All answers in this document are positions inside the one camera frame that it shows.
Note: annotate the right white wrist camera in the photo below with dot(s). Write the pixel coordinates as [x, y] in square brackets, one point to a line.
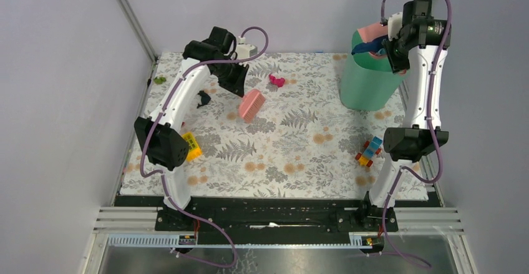
[394, 25]

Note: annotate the dark blue paper scrap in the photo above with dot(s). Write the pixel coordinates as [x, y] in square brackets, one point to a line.
[374, 46]

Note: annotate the black paper scrap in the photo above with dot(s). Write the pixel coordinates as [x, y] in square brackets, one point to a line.
[204, 99]

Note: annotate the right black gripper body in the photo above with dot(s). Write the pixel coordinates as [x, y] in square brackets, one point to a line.
[398, 57]

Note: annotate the green paper scrap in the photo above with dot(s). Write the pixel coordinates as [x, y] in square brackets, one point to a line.
[159, 80]

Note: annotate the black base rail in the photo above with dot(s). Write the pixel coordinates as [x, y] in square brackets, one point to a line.
[266, 221]

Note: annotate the green plastic trash bin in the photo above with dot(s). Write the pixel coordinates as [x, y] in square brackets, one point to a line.
[367, 83]

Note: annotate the pink plastic hand brush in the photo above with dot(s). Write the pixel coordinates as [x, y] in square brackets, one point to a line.
[251, 104]

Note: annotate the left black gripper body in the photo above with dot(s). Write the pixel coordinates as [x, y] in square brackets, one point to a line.
[230, 75]

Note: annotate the pink plastic dustpan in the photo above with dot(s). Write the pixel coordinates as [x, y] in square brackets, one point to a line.
[370, 32]

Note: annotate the yellow toy block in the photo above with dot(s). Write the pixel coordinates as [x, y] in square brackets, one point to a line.
[194, 150]

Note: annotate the floral patterned table mat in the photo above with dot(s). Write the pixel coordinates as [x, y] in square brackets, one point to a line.
[301, 144]

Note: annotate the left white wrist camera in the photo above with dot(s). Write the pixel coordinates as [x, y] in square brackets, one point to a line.
[243, 49]

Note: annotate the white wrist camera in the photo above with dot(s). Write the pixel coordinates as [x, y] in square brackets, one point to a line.
[243, 49]
[394, 25]

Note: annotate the colourful toy block car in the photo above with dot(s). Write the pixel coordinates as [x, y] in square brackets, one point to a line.
[371, 149]

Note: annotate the magenta paper scrap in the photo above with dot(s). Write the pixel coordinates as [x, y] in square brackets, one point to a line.
[276, 81]

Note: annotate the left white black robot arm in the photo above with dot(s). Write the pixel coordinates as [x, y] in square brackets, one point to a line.
[164, 150]

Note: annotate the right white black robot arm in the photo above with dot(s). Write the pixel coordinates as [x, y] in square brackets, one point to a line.
[417, 44]

